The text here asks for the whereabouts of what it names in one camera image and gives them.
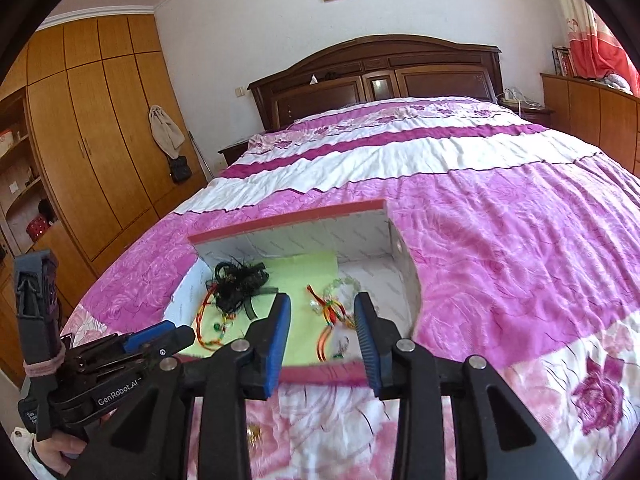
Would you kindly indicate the light wooden wardrobe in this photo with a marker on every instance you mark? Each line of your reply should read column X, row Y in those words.
column 100, row 135

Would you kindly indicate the pink floral bedspread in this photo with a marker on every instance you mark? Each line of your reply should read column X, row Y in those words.
column 500, row 220

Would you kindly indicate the low wooden cabinet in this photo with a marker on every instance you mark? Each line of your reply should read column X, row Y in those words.
column 585, row 115

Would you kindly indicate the green bead charm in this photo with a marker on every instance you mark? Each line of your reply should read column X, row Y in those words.
column 217, row 327

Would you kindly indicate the dark wooden headboard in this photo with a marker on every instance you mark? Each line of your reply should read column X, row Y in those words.
column 425, row 80

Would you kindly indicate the dark wooden nightstand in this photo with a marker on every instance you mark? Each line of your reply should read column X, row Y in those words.
column 234, row 152
column 530, row 115

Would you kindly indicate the gold jewelry piece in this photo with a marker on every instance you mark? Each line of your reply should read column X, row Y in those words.
column 254, row 436

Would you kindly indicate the red cardboard box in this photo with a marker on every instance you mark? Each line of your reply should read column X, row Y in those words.
column 325, row 372

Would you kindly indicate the red dotted tin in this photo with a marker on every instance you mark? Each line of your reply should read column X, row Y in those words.
column 38, row 227

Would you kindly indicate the white wall socket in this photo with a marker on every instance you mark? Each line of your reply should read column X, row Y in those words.
column 240, row 91

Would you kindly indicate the person's left hand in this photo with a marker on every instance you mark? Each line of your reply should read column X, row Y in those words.
column 55, row 447

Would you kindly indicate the black feather hair accessory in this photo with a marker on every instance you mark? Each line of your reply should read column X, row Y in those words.
column 240, row 282

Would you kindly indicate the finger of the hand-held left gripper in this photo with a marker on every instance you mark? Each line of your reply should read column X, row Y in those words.
column 145, row 337
column 177, row 341

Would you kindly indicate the orange white floral curtain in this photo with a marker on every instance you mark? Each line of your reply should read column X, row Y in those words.
column 595, row 45

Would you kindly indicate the green bead earring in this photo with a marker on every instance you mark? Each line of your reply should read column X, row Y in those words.
column 341, row 350

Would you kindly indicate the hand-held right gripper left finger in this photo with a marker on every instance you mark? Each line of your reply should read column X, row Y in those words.
column 280, row 340

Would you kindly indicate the light green paper sheet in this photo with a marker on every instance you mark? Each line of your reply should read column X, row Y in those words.
column 300, row 300

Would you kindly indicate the beige cloth bag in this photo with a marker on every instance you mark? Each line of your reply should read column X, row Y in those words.
column 166, row 132

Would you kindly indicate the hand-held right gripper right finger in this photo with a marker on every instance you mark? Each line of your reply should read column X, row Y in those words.
column 364, row 345

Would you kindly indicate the small black bag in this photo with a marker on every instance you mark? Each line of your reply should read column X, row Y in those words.
column 180, row 170

